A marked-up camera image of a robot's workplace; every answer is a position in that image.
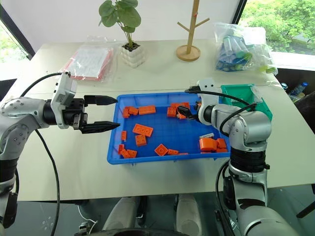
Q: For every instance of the clear water bottle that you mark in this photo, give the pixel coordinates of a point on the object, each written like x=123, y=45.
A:
x=298, y=89

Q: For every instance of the plastic bag with blue parts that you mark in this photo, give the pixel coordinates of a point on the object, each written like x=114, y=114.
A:
x=236, y=52

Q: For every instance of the wooden tree stand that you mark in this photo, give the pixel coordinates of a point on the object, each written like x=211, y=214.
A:
x=189, y=46

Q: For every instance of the big orange box block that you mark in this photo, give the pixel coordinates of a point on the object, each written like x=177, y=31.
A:
x=207, y=144

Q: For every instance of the plastic bag with red papers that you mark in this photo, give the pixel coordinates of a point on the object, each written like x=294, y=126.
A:
x=89, y=64

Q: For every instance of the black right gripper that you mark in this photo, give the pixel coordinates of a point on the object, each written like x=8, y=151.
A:
x=196, y=115

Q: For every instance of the grey rounded robot leg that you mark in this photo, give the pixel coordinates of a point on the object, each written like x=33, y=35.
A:
x=123, y=214
x=190, y=212

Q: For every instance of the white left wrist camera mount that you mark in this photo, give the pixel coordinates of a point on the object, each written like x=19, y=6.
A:
x=64, y=88

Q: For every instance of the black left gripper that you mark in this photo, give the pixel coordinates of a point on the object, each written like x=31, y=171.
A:
x=73, y=109

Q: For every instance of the long orange block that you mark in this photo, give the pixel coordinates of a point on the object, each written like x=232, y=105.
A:
x=147, y=109
x=180, y=105

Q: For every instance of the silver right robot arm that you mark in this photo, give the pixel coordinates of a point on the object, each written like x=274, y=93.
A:
x=248, y=137

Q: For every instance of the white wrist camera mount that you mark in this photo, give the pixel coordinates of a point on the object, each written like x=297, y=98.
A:
x=64, y=88
x=209, y=98

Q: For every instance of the green plant in white pot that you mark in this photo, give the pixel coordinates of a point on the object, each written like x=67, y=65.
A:
x=131, y=55

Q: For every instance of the green plastic bin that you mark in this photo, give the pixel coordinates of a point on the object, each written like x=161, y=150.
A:
x=240, y=94

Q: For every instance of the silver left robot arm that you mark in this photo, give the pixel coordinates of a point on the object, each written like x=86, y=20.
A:
x=17, y=118

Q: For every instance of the blue plastic bin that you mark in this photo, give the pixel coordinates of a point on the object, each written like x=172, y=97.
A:
x=169, y=132

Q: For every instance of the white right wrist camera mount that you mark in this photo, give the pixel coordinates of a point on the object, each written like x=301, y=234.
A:
x=209, y=98

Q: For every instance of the grey battery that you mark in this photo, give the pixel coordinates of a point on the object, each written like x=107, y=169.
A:
x=206, y=135

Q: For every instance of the square orange one-hole block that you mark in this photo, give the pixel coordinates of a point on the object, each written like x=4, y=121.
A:
x=161, y=150

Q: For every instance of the small orange block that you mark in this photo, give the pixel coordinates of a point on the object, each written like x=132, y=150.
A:
x=182, y=116
x=182, y=154
x=133, y=110
x=123, y=135
x=173, y=152
x=121, y=149
x=222, y=150
x=171, y=112
x=221, y=143
x=126, y=112

